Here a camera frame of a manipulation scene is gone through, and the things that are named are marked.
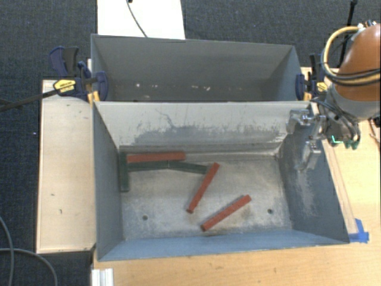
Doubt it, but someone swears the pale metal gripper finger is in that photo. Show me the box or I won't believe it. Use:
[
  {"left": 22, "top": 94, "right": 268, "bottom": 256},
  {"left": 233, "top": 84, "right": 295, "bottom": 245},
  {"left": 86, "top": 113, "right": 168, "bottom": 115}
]
[
  {"left": 296, "top": 141, "right": 323, "bottom": 172},
  {"left": 286, "top": 109, "right": 317, "bottom": 134}
]

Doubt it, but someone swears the red-brown flat block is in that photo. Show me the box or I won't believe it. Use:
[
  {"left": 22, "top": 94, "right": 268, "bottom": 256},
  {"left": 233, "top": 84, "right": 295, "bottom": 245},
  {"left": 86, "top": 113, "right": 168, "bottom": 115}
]
[
  {"left": 199, "top": 194, "right": 252, "bottom": 232},
  {"left": 186, "top": 161, "right": 221, "bottom": 215},
  {"left": 126, "top": 151, "right": 187, "bottom": 164}
]

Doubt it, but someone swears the grey metal bin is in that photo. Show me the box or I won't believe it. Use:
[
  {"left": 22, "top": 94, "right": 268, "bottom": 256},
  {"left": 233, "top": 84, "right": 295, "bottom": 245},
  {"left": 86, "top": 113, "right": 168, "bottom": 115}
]
[{"left": 90, "top": 33, "right": 351, "bottom": 263}]

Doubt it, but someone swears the dark green flat block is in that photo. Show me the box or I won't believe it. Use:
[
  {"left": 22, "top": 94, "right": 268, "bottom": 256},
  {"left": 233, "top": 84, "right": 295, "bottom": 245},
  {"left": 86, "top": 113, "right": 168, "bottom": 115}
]
[
  {"left": 128, "top": 161, "right": 170, "bottom": 173},
  {"left": 167, "top": 162, "right": 210, "bottom": 175},
  {"left": 118, "top": 151, "right": 131, "bottom": 193}
]

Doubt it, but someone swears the pale wood flat board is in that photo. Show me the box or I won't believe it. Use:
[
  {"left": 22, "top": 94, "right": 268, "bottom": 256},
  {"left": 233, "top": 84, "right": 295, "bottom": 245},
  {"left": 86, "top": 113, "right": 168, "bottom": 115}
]
[{"left": 35, "top": 79, "right": 97, "bottom": 254}]

